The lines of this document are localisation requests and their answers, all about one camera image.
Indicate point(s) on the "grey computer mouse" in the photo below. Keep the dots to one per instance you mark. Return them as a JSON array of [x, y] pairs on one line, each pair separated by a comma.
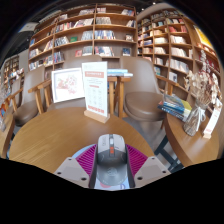
[[111, 163]]

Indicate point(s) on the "stack of blue books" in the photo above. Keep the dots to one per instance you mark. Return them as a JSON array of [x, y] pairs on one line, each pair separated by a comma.
[[119, 72]]

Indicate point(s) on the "vase with dried beige flowers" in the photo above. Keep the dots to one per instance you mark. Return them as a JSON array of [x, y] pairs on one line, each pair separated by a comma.
[[195, 116]]

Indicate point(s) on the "angled wooden bookshelf unit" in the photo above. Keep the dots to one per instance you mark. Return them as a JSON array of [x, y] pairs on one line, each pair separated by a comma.
[[173, 43]]

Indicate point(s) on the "small orange white sign card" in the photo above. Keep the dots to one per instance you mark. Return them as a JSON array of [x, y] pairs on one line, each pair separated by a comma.
[[212, 121]]

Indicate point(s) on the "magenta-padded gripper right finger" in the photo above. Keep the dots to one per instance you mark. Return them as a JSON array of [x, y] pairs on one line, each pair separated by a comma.
[[151, 170]]

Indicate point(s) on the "small distant bookshelf unit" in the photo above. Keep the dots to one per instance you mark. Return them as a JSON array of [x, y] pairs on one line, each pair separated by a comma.
[[10, 68]]

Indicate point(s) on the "sign card on wooden stand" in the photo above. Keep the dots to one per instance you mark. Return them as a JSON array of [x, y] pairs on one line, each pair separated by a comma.
[[95, 90]]

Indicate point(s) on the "stack of colourful books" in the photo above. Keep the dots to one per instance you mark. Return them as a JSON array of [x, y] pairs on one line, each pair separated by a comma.
[[175, 108]]

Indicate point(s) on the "white framed flower picture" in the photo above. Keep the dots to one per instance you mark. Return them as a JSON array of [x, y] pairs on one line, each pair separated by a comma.
[[67, 85]]

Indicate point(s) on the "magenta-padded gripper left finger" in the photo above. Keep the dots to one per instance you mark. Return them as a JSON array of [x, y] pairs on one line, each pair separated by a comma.
[[71, 170]]

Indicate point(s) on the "round wooden side table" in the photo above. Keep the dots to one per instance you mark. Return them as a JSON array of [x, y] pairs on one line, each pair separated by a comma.
[[6, 140], [193, 148]]

